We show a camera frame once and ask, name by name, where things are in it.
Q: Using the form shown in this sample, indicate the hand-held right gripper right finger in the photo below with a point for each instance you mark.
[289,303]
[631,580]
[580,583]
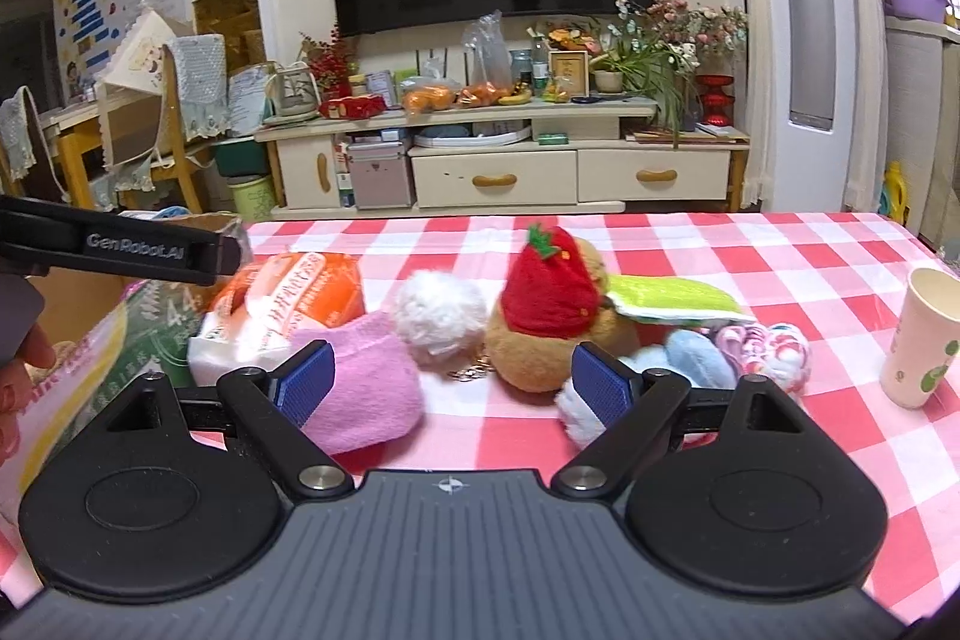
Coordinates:
[604,389]

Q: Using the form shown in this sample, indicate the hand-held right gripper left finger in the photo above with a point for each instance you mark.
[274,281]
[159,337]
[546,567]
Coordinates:
[307,381]

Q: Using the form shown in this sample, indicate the brown plush toy red hat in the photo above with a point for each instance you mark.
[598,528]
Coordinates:
[540,347]

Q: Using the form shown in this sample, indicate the printed cardboard box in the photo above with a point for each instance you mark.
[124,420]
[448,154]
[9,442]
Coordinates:
[161,325]

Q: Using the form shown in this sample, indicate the light blue plush toy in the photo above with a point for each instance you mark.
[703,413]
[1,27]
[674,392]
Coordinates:
[697,359]

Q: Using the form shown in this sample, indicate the lime green cloth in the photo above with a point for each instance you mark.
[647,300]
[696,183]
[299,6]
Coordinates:
[667,299]

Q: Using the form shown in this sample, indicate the white pompom keyring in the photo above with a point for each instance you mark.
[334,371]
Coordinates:
[439,314]

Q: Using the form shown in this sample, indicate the person's left hand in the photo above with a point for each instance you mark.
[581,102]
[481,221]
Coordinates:
[34,351]

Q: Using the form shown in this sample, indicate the orange white tissue pack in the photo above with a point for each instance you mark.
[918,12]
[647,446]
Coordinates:
[300,287]

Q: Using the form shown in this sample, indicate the yellow wooden dining table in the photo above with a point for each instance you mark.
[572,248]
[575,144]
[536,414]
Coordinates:
[75,149]

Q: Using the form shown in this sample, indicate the light green trash bin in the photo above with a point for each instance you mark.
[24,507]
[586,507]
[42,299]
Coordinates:
[253,199]

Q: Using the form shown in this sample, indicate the wooden chair lace cover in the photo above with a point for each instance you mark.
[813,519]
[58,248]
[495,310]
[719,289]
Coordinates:
[16,130]
[196,78]

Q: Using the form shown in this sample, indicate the dark green storage box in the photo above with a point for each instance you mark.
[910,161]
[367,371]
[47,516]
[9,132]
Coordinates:
[240,156]

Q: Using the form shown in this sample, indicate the white printed paper sheet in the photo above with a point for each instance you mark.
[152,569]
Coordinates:
[251,100]

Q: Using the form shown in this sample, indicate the pink storage case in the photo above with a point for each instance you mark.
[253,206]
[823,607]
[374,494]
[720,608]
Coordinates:
[381,179]

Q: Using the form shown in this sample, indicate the red checked tablecloth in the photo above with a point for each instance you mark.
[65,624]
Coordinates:
[787,250]

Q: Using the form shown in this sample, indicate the cream TV cabinet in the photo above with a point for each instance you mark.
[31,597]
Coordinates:
[495,179]

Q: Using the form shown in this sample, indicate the small green box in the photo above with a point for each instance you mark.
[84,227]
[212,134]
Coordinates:
[552,139]

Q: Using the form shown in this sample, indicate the thin books pile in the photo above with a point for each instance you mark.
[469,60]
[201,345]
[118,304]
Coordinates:
[690,134]

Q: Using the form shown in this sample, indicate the red snack box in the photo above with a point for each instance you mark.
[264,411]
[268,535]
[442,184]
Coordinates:
[352,106]

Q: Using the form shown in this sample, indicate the white round tray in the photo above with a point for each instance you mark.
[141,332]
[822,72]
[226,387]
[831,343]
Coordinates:
[472,139]

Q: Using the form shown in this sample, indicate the red berry branches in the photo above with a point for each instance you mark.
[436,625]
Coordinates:
[330,63]

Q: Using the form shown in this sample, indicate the white blue box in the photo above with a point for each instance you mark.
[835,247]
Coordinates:
[379,87]

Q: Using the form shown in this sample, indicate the bananas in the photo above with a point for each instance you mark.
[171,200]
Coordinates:
[516,98]

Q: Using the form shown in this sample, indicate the bag of oranges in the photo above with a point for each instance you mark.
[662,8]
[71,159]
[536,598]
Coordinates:
[427,99]

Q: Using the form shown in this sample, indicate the potted green plant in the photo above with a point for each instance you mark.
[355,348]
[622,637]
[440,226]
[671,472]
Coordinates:
[607,80]

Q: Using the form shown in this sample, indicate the red candle holder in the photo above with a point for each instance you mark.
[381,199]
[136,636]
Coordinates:
[714,100]

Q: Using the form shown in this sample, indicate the white paper cup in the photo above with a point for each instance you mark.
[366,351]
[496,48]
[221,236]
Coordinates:
[922,332]

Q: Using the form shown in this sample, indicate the green bottle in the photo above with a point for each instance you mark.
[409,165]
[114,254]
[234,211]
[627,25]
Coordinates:
[541,66]

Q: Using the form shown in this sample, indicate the glass jar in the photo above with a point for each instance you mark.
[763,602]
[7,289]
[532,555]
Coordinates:
[520,70]

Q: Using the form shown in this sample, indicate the yellow detergent bottle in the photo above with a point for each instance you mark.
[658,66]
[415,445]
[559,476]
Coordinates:
[892,194]

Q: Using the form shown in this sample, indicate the tall clear plastic bag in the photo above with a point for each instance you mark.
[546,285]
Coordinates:
[487,55]

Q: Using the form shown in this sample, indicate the dried flower bouquet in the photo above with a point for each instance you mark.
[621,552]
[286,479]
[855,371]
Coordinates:
[712,25]

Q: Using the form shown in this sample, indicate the white standing air conditioner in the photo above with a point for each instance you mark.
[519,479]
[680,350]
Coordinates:
[814,10]

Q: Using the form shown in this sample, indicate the purple basin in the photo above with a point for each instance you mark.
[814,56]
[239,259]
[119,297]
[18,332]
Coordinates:
[915,1]

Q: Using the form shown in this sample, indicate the wooden picture frame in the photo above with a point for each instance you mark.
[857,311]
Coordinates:
[568,74]

